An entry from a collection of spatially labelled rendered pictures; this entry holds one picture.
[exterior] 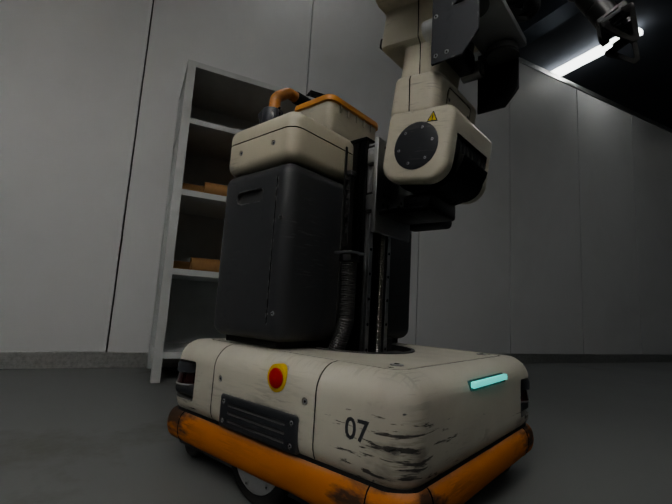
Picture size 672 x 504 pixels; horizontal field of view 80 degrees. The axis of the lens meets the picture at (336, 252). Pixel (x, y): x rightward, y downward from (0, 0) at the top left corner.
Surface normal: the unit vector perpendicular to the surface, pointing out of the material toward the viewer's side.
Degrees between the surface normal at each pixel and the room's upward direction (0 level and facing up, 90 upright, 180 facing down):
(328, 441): 90
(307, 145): 90
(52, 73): 90
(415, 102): 90
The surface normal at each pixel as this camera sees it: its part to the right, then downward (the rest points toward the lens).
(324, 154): 0.76, -0.04
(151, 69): 0.45, -0.10
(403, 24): -0.65, -0.15
